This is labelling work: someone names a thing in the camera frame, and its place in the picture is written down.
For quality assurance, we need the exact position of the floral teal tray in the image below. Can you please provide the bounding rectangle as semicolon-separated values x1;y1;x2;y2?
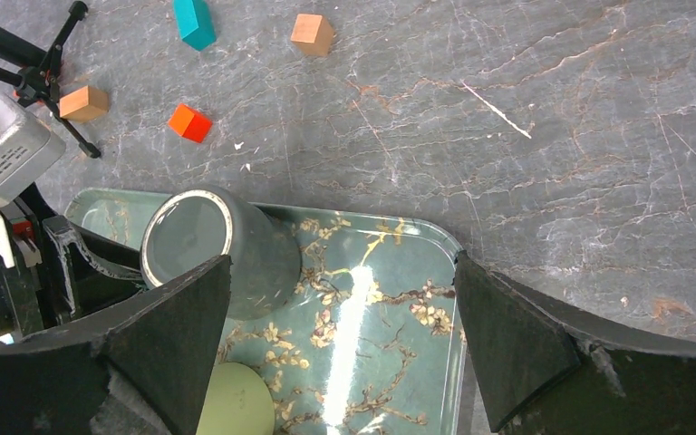
65;188;465;434

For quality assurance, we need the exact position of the tan rectangular block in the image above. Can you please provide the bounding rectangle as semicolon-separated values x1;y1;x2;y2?
59;86;110;122

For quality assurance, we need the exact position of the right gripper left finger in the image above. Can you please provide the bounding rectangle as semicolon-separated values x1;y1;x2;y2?
0;256;231;434

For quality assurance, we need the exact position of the red cube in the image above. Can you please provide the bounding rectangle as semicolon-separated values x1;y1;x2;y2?
168;103;212;143

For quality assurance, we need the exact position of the teal rectangular block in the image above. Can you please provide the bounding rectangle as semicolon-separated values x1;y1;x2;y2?
173;0;217;51

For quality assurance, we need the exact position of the light green mug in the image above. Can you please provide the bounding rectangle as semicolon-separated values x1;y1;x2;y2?
197;362;276;435

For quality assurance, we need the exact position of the tan wooden cube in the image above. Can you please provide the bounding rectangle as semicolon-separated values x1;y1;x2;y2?
290;14;334;57

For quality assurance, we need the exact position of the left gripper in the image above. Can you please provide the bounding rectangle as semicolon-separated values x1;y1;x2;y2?
0;183;147;341

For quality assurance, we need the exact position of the black microphone tripod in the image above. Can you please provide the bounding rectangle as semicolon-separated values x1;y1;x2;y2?
0;1;102;159

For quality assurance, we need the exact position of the dark teal mug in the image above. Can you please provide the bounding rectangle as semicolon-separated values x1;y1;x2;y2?
140;185;302;321

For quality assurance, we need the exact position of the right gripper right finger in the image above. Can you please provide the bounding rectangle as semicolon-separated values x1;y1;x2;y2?
454;251;696;434

